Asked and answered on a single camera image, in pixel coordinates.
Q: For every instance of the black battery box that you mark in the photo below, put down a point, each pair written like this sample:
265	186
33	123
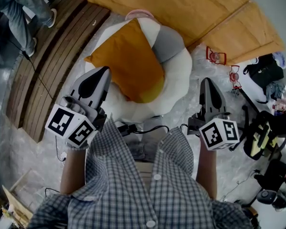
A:
124	129

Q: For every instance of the white and grey beanbag chair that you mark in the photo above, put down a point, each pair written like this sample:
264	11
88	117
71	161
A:
176	80

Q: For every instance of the person's left forearm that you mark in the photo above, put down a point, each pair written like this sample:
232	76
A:
72	170

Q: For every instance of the black bag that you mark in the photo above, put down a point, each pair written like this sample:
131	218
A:
264	73

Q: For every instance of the yellow seat pad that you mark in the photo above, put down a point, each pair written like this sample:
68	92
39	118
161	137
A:
262	137

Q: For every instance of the grey-blue cloth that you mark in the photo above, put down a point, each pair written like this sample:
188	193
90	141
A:
275	89

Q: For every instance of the black jacket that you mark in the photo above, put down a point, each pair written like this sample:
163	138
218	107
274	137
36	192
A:
281	123

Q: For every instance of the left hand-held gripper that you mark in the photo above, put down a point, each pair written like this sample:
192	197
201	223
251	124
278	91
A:
69	125

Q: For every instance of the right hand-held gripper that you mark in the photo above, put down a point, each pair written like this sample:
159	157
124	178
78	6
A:
219	135

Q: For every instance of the person's right forearm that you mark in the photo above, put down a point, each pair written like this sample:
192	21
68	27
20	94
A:
206	170

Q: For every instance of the curved wooden platform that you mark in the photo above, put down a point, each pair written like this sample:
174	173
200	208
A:
50	63

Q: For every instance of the white low platform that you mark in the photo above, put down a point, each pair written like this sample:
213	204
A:
257	92

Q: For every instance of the operator in plaid shirt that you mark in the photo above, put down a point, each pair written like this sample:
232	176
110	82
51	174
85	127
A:
109	187

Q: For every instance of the light wooden frame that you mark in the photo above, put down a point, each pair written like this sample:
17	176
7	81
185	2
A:
16	199

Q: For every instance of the black head-worn device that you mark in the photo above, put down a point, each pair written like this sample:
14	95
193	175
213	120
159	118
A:
267	195

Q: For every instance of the white power strip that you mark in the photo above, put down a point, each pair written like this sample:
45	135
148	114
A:
63	155

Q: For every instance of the person's beige undershirt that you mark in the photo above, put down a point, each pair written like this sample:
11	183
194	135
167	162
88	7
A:
144	170

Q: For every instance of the red camping lantern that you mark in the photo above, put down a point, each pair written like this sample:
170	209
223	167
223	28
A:
215	56
234	76

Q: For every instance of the black office chair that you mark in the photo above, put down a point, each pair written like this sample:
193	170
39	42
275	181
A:
246	118

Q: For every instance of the orange cushion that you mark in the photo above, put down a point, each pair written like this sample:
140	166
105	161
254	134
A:
126	61

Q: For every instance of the lavender cloth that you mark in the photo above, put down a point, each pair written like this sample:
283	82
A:
280	58

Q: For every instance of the pink plastic basket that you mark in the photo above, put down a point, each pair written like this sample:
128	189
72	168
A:
138	13

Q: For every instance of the person's grey jeans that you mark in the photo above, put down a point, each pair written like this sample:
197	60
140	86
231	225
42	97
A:
143	144

